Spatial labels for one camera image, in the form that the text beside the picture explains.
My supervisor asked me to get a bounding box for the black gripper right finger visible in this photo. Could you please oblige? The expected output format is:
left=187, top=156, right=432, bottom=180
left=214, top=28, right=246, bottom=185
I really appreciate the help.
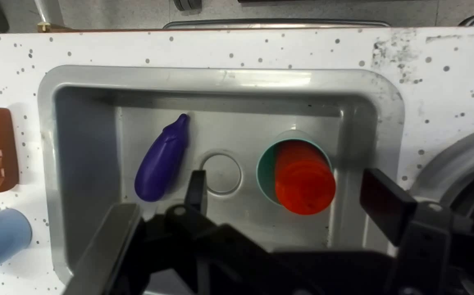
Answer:
left=360, top=169, right=417, bottom=244

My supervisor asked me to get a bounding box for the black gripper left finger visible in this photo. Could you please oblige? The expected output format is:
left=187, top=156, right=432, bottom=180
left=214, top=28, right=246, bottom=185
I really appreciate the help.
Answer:
left=63, top=203, right=141, bottom=295

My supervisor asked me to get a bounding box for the red sauce bottle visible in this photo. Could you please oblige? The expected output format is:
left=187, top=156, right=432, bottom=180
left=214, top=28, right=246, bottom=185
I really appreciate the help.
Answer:
left=274, top=141, right=337, bottom=215

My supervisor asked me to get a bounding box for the front right stove burner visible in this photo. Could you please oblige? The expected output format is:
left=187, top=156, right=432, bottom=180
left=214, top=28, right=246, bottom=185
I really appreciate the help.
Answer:
left=410, top=133, right=474, bottom=215

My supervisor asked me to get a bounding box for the grey toy sink basin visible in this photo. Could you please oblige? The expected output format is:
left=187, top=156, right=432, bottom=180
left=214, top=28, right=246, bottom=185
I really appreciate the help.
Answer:
left=38, top=66, right=405, bottom=280

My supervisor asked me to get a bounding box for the teal cup in sink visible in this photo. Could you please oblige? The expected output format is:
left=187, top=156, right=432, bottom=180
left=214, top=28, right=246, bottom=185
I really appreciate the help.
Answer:
left=256, top=138, right=333, bottom=210

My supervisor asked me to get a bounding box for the purple toy eggplant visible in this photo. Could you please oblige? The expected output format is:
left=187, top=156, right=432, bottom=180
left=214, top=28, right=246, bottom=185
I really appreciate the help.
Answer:
left=135, top=113, right=191, bottom=202

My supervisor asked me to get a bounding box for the white speckled kitchen counter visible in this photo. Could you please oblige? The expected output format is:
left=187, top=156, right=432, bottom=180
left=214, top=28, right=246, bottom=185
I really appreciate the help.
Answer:
left=0, top=28, right=474, bottom=295

